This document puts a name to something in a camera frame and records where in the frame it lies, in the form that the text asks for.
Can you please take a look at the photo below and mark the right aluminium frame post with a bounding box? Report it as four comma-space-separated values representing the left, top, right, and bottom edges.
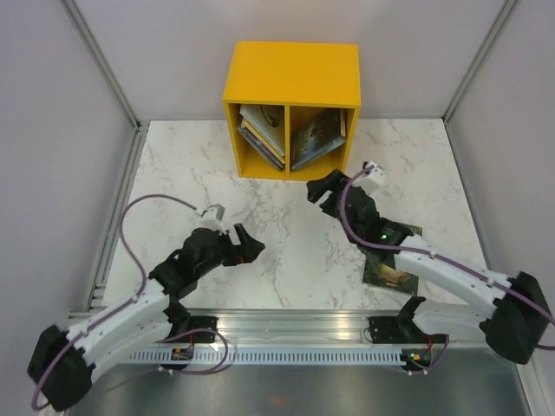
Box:
441, 0, 519, 126

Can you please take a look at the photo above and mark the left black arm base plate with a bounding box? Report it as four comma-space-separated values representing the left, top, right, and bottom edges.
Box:
173, 315, 218, 346

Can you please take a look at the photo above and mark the dark Wuthering Heights book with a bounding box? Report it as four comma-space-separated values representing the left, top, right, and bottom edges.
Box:
291, 108, 347, 171

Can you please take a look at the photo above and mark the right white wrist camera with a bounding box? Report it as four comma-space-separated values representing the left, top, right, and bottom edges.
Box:
355, 162, 386, 194

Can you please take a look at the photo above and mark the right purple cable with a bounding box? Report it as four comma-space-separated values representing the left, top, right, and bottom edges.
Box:
340, 164, 555, 351

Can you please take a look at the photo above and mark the white slotted cable duct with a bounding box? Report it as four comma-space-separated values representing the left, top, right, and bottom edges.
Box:
123, 347, 406, 366

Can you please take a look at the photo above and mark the yellow wooden two-slot shelf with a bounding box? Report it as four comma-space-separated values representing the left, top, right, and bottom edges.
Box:
222, 41, 361, 181

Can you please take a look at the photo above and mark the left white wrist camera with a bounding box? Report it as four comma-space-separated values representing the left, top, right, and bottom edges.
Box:
195, 204, 225, 232

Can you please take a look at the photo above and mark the aluminium frame post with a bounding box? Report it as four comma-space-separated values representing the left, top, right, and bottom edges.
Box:
441, 0, 519, 126
60, 0, 141, 131

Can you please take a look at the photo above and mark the green Alice Wonderland book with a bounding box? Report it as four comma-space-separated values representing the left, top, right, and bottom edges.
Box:
362, 220, 423, 296

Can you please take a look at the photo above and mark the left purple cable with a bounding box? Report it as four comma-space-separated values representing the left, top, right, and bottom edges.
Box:
30, 194, 203, 411

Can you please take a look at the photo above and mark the yellow notebook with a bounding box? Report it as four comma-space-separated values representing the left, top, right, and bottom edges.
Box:
242, 127, 285, 164

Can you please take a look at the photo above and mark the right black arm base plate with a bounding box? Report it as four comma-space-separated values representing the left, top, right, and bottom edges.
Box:
368, 316, 447, 345

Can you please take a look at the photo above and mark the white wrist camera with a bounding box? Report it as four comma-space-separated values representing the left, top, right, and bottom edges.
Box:
355, 162, 386, 194
195, 204, 225, 232

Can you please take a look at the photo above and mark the aluminium front rail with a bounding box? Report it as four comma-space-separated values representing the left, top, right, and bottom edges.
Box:
60, 308, 533, 348

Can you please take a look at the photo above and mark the left aluminium frame post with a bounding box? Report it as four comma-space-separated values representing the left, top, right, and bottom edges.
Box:
60, 0, 141, 131

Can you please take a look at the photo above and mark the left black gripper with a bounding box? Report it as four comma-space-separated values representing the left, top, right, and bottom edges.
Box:
195, 223, 264, 278

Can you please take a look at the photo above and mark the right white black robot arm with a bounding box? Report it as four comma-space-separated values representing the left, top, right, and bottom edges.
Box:
307, 163, 554, 364

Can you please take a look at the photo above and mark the purple cable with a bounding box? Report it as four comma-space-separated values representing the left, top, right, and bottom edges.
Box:
30, 194, 203, 411
340, 164, 555, 351

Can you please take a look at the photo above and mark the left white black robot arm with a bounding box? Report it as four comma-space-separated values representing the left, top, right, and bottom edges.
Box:
27, 224, 265, 412

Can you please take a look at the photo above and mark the clear plastic file folder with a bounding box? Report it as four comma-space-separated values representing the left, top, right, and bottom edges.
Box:
239, 104, 285, 157

